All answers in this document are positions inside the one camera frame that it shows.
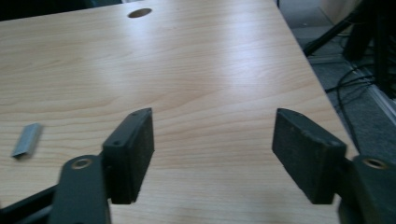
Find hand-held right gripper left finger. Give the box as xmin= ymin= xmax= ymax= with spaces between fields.
xmin=102 ymin=107 xmax=155 ymax=205

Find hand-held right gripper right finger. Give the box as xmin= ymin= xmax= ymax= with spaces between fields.
xmin=271 ymin=107 xmax=347 ymax=205

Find silver staple strip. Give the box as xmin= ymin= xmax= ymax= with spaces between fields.
xmin=10 ymin=122 xmax=44 ymax=160

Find black metal stand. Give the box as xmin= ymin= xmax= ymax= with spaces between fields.
xmin=303 ymin=0 xmax=396 ymax=100

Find black floor cables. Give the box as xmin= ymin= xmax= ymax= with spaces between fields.
xmin=324 ymin=63 xmax=378 ymax=152

